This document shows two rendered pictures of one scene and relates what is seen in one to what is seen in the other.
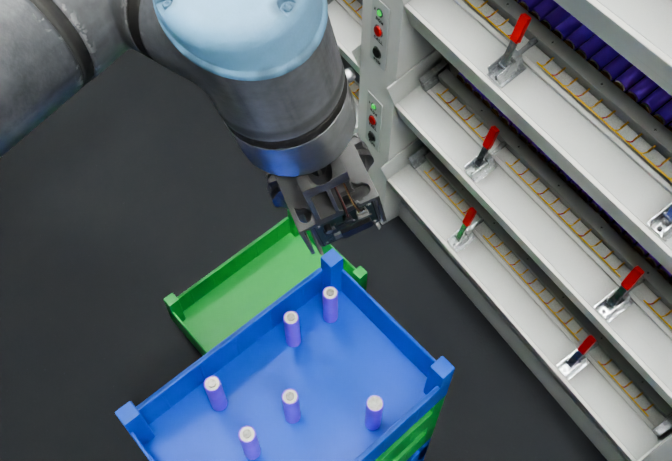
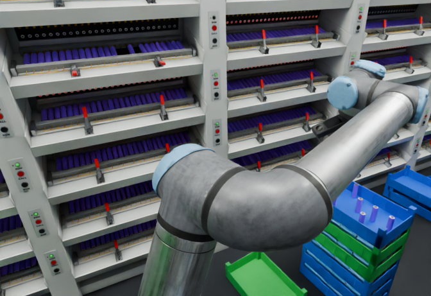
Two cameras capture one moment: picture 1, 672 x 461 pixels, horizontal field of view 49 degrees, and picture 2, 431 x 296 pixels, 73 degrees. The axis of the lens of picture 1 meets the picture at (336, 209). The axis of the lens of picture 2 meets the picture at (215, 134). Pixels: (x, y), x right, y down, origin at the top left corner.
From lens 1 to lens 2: 1.20 m
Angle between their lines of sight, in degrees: 64
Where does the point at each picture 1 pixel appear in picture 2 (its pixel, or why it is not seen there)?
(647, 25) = (292, 95)
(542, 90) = (267, 136)
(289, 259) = (242, 279)
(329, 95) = not seen: hidden behind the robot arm
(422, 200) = not seen: hidden behind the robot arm
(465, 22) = (240, 143)
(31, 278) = not seen: outside the picture
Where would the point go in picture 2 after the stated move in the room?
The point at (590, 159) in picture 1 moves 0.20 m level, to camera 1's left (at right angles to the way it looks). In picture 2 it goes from (288, 135) to (292, 155)
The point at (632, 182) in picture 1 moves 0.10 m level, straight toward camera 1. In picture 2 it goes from (295, 131) to (315, 137)
